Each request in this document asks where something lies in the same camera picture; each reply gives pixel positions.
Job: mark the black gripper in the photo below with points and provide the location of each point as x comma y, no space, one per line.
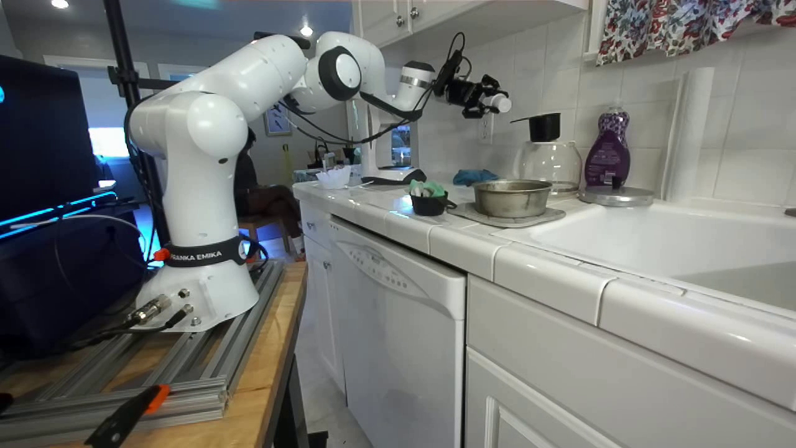
466,90

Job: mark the white coffee pod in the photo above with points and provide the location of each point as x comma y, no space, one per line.
499,104

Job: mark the black measuring cup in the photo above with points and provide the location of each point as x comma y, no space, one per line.
543,128

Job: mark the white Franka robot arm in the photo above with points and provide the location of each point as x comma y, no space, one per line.
199,166

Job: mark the blue cloth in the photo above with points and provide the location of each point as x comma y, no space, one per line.
473,178

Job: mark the metal bowl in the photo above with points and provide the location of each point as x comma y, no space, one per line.
511,199

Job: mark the green cloth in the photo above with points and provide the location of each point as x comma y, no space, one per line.
427,191

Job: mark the grey mat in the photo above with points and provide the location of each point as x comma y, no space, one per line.
505,221

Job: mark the purple soap bottle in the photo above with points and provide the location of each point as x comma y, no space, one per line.
607,158

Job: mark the grey metal lid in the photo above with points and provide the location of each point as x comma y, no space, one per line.
616,194

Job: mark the white paper bowl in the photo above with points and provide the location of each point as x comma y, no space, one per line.
333,178

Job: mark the floral curtain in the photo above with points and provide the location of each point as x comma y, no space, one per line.
662,28

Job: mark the seated person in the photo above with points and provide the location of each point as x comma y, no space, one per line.
277,208

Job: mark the narrow white base cabinet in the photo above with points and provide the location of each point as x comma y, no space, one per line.
320,283

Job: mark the white dishwasher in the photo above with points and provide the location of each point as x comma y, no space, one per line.
399,333

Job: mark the white sink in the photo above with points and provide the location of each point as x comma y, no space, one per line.
686,249

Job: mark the white panelled base cabinet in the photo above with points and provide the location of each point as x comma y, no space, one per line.
630,381

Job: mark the wooden table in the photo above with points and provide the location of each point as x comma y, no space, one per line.
264,375

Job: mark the black vertical pole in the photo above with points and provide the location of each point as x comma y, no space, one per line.
114,41

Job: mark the dark computer monitor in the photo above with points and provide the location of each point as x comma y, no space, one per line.
41,133

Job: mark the dark equipment box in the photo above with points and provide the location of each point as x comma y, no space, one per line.
57,283

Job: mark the white wall cabinet chrome knobs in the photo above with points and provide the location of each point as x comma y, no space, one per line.
499,14

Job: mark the framed wall picture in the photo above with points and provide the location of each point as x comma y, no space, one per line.
275,124

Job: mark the aluminium profile base frame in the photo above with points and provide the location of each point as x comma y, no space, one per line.
189,364

